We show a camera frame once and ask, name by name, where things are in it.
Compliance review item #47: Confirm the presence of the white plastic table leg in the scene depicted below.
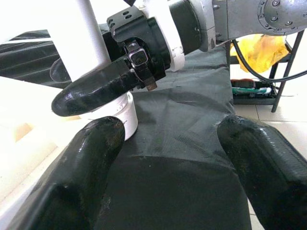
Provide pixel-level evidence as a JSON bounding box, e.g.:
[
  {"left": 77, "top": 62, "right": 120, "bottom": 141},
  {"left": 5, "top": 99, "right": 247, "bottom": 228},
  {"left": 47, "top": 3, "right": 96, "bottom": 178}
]
[{"left": 67, "top": 0, "right": 132, "bottom": 118}]

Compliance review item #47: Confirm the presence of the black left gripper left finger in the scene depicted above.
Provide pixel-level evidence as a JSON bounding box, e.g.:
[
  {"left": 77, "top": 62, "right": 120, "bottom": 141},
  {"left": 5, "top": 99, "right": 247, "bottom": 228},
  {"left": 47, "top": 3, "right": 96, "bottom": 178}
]
[{"left": 7, "top": 116, "right": 126, "bottom": 230}]

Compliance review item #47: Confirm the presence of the yellow plastic bag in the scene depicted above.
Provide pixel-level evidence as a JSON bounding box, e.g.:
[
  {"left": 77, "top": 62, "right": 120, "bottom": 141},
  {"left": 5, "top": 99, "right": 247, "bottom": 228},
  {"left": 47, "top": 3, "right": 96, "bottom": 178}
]
[{"left": 230, "top": 33, "right": 288, "bottom": 74}]

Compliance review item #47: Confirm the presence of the white plastic table top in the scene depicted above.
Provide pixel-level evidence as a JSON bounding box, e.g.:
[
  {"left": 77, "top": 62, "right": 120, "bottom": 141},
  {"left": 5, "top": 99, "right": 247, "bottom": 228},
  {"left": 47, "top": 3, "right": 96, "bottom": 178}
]
[{"left": 0, "top": 76, "right": 139, "bottom": 216}]

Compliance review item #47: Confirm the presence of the black cable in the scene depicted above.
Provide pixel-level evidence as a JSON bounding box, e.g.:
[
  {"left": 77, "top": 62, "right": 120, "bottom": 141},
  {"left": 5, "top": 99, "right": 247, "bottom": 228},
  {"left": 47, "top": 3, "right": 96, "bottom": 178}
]
[{"left": 231, "top": 39, "right": 307, "bottom": 82}]

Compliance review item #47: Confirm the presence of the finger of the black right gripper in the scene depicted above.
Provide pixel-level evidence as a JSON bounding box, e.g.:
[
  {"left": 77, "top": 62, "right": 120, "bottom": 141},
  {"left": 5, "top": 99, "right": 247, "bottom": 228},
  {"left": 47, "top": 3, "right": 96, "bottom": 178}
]
[
  {"left": 51, "top": 58, "right": 149, "bottom": 118},
  {"left": 49, "top": 58, "right": 72, "bottom": 89}
]

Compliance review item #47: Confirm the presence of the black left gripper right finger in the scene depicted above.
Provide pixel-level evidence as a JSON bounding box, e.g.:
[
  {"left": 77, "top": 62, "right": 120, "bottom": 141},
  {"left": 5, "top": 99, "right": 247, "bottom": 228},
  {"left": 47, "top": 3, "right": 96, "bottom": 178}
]
[{"left": 217, "top": 114, "right": 307, "bottom": 230}]

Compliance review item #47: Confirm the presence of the black metal table frame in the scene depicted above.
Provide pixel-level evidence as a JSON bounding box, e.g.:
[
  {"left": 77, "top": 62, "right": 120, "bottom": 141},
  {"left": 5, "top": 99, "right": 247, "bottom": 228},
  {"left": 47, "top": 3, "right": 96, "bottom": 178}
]
[{"left": 225, "top": 31, "right": 305, "bottom": 113}]

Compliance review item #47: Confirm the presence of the black table cloth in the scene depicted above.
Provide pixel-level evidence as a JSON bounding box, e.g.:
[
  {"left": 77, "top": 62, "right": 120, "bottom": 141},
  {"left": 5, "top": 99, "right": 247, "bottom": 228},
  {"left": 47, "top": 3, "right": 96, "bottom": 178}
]
[{"left": 0, "top": 23, "right": 252, "bottom": 230}]

